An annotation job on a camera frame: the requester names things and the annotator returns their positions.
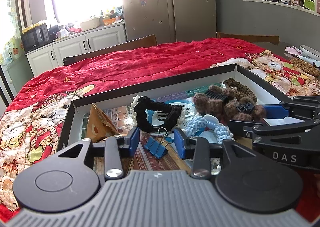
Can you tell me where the blue knitted scrunchie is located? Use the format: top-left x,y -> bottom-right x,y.
183,114 -> 234,144

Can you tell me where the brown paper pyramid packet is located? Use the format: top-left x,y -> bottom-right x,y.
86,104 -> 119,142

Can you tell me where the dark fuzzy claw clip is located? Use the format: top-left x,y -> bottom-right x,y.
224,100 -> 266,122

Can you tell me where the brown braided scrunchie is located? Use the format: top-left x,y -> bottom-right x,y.
223,78 -> 257,104

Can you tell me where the blue binder clip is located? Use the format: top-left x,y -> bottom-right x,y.
143,127 -> 168,159

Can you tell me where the black white-edged scrunchie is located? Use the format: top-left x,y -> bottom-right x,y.
130,95 -> 187,133

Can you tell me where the black shallow box tray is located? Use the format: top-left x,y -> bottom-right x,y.
56,64 -> 293,175

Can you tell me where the wooden bead trivet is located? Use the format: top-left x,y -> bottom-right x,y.
290,58 -> 320,77

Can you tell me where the pink cloth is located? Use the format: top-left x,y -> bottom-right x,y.
285,46 -> 302,56

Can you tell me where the white plate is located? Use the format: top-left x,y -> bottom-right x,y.
299,45 -> 320,61

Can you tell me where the wooden chair at right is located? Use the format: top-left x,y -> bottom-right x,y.
216,32 -> 280,45

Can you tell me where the red quilted blanket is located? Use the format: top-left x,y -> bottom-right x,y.
1,38 -> 319,223

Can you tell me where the white kitchen cabinet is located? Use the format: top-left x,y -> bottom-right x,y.
26,20 -> 126,77

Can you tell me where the white mug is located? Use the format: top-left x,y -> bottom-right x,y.
55,29 -> 68,39

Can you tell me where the white plastic basin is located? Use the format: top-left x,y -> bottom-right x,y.
79,17 -> 100,32

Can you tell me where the black microwave oven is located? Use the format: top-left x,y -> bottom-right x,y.
21,23 -> 51,53

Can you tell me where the beige double-door refrigerator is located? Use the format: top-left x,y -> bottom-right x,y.
123,0 -> 216,44

